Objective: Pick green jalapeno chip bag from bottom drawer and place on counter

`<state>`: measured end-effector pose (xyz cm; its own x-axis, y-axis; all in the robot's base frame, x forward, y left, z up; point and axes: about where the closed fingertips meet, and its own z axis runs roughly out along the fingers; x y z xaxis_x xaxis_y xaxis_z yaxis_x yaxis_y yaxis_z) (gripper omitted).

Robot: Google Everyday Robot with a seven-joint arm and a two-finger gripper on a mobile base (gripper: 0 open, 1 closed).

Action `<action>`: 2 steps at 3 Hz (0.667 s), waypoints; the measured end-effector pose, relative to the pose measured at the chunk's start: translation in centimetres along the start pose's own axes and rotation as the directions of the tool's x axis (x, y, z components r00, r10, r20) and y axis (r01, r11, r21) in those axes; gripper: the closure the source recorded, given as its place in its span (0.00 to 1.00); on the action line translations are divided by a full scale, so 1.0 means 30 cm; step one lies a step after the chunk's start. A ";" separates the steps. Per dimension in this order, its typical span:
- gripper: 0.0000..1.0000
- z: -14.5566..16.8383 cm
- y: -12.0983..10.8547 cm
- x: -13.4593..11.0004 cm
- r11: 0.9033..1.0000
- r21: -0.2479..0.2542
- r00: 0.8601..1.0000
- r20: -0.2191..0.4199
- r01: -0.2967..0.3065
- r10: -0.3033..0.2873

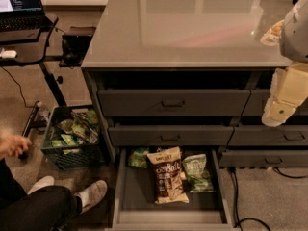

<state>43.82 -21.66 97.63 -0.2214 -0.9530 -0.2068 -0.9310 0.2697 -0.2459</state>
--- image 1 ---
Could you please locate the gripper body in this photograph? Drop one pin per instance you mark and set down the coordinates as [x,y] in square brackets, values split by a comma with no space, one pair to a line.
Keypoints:
[295,33]

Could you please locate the green jalapeno kettle chip bag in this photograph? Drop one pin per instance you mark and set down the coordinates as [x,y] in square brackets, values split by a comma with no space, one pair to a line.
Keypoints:
[197,174]

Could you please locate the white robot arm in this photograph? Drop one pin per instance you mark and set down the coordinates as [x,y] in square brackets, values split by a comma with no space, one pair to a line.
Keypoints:
[291,34]

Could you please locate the top right drawer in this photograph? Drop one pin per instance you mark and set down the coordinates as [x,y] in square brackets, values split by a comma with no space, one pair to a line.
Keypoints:
[258,99]

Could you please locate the middle right drawer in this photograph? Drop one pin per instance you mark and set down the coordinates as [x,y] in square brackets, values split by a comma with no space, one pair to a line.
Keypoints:
[260,135]

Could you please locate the bottom right drawer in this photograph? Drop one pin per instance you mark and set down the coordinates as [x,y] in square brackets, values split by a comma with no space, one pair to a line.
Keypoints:
[264,158]

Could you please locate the grey cabinet with counter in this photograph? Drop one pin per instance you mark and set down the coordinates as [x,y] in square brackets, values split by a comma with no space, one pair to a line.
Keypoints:
[184,45]

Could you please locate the top left drawer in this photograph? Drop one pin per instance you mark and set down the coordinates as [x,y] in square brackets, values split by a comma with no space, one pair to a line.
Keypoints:
[173,102]

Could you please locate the brown sea salt chip bag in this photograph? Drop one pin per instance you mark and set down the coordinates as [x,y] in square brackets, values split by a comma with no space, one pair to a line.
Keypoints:
[168,182]

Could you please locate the small green snack bag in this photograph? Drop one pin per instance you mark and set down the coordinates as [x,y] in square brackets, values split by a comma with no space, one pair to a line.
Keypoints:
[138,158]

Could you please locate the middle left drawer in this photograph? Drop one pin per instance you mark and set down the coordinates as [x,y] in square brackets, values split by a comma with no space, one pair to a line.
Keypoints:
[129,135]

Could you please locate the open bottom left drawer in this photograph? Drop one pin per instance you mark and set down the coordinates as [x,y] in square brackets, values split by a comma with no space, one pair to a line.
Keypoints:
[135,208]

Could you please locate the person's hand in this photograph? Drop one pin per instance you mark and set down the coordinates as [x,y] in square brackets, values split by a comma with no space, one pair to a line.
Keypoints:
[13,145]

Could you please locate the snack bags in crate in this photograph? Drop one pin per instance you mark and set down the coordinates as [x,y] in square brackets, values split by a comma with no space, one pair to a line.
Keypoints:
[73,127]

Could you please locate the black box on floor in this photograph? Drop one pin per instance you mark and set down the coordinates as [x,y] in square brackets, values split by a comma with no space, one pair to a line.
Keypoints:
[75,44]

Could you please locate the green plastic crate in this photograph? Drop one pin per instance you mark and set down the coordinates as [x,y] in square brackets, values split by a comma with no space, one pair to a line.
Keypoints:
[66,158]

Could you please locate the right white shoe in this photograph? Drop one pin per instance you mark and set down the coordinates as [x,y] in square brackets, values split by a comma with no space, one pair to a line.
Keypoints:
[92,195]

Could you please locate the white shoe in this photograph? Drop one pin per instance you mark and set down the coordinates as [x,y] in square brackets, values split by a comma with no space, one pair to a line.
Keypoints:
[41,183]
[92,195]

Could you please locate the left white shoe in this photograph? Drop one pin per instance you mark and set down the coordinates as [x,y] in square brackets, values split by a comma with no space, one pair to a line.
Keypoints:
[41,183]

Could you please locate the person's black trouser legs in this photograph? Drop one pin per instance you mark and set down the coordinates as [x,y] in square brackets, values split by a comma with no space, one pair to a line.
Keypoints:
[47,208]

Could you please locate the black rolling laptop stand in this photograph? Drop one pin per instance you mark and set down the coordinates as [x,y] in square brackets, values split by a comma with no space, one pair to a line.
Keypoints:
[34,52]

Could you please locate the open laptop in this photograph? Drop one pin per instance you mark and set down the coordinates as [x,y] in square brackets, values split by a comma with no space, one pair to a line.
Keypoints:
[20,15]

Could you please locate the white adapter on stand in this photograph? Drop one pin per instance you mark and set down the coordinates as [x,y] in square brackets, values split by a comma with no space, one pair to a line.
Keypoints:
[8,54]

